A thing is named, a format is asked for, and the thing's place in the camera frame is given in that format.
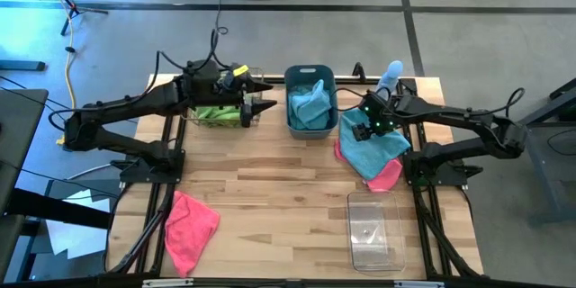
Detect black tripod stand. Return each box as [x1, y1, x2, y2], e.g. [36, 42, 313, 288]
[31, 0, 110, 37]

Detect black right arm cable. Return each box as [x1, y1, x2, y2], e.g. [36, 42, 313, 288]
[330, 85, 527, 121]

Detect black side desk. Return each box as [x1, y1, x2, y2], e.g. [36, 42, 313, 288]
[0, 88, 50, 217]

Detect thin black floor cable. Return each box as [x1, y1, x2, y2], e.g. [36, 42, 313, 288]
[210, 0, 230, 62]

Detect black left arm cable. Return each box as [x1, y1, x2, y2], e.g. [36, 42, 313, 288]
[47, 29, 235, 132]

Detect metal wire basket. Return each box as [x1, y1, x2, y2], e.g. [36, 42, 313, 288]
[182, 66, 266, 129]

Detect yellow extension cable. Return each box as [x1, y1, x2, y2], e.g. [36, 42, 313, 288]
[52, 0, 78, 152]

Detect grey metal table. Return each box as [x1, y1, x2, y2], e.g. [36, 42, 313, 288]
[506, 76, 576, 227]

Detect black aluminium rig frame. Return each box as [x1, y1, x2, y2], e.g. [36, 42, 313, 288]
[103, 74, 485, 288]

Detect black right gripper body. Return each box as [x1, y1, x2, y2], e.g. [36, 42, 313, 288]
[358, 92, 397, 136]

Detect black stand foot bar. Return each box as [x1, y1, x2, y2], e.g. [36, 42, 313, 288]
[0, 59, 47, 72]

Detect white paper sheets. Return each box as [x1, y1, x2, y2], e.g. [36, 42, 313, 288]
[44, 188, 113, 261]

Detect light blue spray bottle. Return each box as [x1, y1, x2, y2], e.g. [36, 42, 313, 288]
[375, 59, 404, 98]

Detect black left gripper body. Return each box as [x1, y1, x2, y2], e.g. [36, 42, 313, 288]
[204, 71, 253, 109]

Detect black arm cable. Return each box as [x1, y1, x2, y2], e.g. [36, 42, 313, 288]
[330, 85, 527, 121]
[47, 29, 235, 132]

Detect black side bench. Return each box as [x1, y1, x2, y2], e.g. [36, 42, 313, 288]
[0, 186, 113, 288]

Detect clear plastic bin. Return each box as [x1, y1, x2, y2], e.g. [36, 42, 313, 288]
[346, 188, 406, 274]

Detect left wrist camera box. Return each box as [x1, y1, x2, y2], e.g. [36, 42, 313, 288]
[220, 73, 239, 94]

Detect teal plastic basket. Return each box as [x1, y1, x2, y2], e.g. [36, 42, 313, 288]
[283, 64, 339, 140]

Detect pink microfiber towel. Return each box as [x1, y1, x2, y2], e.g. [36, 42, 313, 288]
[164, 190, 221, 279]
[332, 138, 404, 193]

